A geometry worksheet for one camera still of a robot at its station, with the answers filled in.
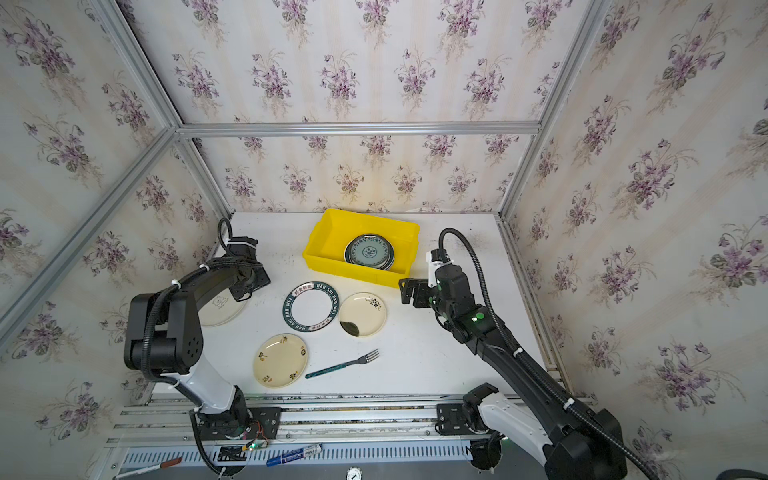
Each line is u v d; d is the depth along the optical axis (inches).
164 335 18.3
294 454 26.9
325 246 43.3
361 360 32.8
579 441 15.0
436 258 26.9
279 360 33.9
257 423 28.2
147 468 26.6
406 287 28.0
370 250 41.1
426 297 27.1
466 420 26.0
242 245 30.1
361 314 36.4
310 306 38.2
